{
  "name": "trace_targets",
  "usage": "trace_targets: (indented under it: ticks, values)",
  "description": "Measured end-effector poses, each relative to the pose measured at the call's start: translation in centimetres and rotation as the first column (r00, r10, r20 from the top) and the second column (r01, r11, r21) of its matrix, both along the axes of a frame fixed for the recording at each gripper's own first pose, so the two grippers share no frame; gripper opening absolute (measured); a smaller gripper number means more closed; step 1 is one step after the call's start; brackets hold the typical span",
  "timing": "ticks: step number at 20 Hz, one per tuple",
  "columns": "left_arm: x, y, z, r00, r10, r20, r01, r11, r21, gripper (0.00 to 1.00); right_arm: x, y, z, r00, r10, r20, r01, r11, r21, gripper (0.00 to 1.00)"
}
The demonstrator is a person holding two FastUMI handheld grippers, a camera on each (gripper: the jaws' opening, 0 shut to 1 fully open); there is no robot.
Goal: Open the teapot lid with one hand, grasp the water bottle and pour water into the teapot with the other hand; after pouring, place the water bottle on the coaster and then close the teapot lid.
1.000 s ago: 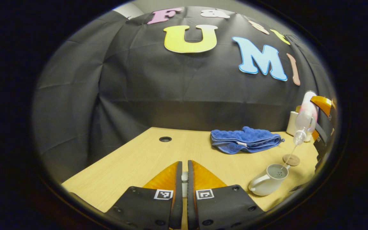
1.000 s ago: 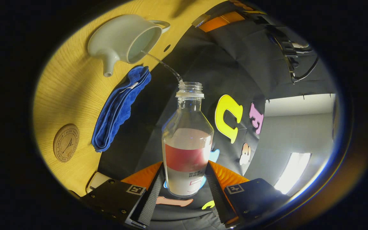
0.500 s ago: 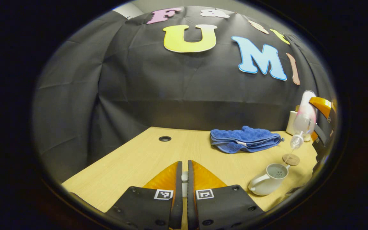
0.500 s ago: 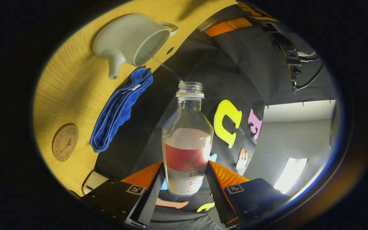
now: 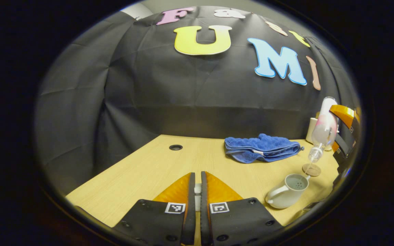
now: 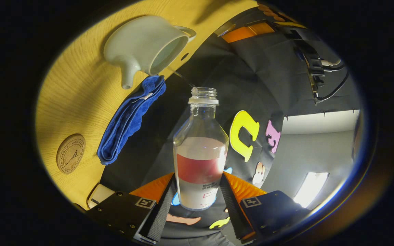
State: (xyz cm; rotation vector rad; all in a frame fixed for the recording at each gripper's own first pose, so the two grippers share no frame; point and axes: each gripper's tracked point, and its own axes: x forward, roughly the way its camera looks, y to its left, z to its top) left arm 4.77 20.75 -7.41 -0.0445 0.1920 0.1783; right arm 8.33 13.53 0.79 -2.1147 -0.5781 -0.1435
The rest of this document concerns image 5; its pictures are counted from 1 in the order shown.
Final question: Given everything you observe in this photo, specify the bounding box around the folded blue towel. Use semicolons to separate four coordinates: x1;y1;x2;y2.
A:
224;133;304;164

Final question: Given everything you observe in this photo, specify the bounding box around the white ceramic teacup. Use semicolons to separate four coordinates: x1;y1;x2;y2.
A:
265;173;311;209

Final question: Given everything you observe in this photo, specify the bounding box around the white toaster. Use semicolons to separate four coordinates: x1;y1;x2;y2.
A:
306;117;334;151

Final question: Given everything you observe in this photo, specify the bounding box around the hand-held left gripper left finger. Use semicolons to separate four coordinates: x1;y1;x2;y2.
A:
111;172;196;246

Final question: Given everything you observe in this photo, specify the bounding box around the black backdrop cloth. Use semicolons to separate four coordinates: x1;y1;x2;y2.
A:
35;6;360;195

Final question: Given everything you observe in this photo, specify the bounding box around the clear water bottle pink label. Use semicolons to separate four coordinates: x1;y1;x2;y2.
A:
308;97;339;164

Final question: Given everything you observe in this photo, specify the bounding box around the round cork coaster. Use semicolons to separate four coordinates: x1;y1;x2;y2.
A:
302;163;321;177

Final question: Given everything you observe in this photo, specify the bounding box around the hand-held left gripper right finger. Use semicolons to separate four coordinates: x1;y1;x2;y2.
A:
200;171;284;246

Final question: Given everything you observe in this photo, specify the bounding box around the white blue-patterned teacup lid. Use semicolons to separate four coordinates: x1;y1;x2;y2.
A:
194;183;202;212

